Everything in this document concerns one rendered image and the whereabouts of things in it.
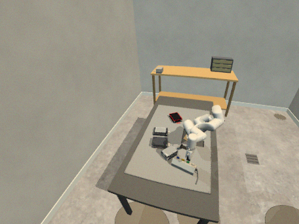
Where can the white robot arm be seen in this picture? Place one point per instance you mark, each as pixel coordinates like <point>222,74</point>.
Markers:
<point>202,124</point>

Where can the beige button panel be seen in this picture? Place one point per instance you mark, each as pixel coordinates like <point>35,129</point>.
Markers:
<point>184,165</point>

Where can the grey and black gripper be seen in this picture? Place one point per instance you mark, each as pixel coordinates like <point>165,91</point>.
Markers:
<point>189,154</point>

